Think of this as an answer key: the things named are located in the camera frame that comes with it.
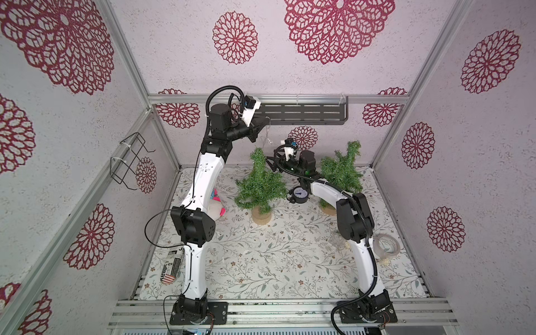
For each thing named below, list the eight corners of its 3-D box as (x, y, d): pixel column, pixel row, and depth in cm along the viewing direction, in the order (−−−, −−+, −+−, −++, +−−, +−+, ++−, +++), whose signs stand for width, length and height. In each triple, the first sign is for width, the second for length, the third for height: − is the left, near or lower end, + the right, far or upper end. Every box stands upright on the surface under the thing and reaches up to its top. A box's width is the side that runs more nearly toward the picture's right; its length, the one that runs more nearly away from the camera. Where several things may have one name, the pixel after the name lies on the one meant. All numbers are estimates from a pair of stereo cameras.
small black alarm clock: (286, 203, 107) (287, 199, 104) (285, 190, 112) (286, 185, 110) (308, 203, 107) (309, 199, 104) (306, 190, 112) (307, 185, 110)
